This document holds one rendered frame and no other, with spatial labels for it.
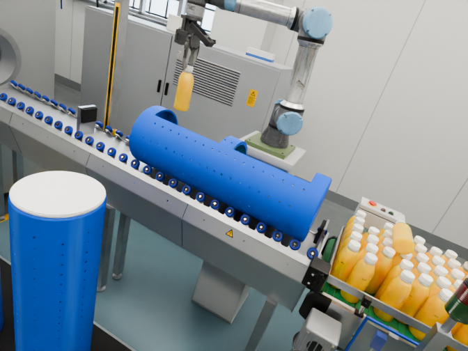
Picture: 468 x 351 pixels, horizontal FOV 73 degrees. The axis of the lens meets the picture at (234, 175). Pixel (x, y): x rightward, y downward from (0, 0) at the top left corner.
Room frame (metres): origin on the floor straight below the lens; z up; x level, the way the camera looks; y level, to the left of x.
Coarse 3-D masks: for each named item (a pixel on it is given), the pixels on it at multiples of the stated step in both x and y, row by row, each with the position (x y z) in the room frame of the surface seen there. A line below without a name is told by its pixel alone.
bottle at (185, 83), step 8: (184, 72) 1.39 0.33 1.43; (192, 72) 1.41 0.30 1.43; (184, 80) 1.37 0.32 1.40; (192, 80) 1.39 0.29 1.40; (184, 88) 1.37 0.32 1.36; (192, 88) 1.41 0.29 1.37; (176, 96) 1.38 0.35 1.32; (184, 96) 1.37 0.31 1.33; (176, 104) 1.38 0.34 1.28; (184, 104) 1.38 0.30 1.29
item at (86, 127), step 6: (78, 108) 1.53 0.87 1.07; (84, 108) 1.54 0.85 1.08; (90, 108) 1.57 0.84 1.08; (96, 108) 1.60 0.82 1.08; (78, 114) 1.53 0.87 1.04; (84, 114) 1.53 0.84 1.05; (90, 114) 1.56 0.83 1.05; (96, 114) 1.60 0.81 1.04; (78, 120) 1.52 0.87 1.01; (84, 120) 1.53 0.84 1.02; (90, 120) 1.56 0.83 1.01; (78, 126) 1.52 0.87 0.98; (84, 126) 1.55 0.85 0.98; (90, 126) 1.59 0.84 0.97; (84, 132) 1.55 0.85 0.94; (90, 132) 1.59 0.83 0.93
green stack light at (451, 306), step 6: (450, 300) 0.67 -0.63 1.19; (456, 300) 0.66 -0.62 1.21; (444, 306) 0.68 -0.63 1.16; (450, 306) 0.66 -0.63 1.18; (456, 306) 0.65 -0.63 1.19; (462, 306) 0.64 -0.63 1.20; (450, 312) 0.65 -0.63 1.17; (456, 312) 0.64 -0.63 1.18; (462, 312) 0.64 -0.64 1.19; (456, 318) 0.64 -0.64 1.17; (462, 318) 0.63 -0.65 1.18
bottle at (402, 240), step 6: (402, 222) 1.13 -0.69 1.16; (396, 228) 1.09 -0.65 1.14; (402, 228) 1.07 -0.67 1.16; (408, 228) 1.09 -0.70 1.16; (396, 234) 1.04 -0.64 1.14; (402, 234) 1.03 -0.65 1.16; (408, 234) 1.04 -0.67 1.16; (396, 240) 1.01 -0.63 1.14; (402, 240) 1.00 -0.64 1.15; (408, 240) 0.99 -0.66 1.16; (396, 246) 1.00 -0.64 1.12; (402, 246) 1.00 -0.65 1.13; (408, 246) 0.99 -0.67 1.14; (402, 252) 0.99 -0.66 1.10; (408, 252) 0.99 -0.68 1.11
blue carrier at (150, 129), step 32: (160, 128) 1.29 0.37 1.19; (160, 160) 1.24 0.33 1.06; (192, 160) 1.19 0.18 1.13; (224, 160) 1.17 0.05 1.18; (256, 160) 1.17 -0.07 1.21; (224, 192) 1.13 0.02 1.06; (256, 192) 1.09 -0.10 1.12; (288, 192) 1.07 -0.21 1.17; (320, 192) 1.07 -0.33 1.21; (288, 224) 1.04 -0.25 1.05
